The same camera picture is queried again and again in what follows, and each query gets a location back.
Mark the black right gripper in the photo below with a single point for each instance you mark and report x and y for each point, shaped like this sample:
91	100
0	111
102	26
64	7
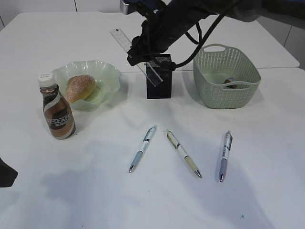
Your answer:
155	39

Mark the transparent plastic ruler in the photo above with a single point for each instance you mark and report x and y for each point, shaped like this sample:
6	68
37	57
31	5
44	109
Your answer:
145	67

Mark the brown paper ball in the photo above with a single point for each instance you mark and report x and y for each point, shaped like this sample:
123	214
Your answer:
231	80

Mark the sugared bread roll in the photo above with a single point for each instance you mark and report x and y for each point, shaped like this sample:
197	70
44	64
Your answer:
79	88

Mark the brown Nescafe coffee bottle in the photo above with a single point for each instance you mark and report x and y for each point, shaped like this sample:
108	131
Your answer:
56	109

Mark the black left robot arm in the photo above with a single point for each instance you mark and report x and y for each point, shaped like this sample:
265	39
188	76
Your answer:
7	175

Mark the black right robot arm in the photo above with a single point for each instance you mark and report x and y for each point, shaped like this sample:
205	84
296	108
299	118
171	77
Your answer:
190	12

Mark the black mesh pen holder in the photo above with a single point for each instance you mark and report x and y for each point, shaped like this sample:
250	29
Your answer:
164	89

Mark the green wavy glass plate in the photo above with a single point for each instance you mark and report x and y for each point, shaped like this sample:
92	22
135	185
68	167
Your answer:
106	76

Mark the green plastic basket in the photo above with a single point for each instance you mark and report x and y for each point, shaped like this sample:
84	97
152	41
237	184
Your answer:
212	65

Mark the blue grey pen left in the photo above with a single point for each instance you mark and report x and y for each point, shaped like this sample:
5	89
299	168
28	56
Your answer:
145	143

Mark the beige pen middle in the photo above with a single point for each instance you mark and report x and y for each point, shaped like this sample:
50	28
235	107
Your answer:
182	152

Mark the grey pen right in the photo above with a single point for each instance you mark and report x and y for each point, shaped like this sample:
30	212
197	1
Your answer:
225	154

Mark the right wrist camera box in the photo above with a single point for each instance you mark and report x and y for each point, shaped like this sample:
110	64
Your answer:
128	6

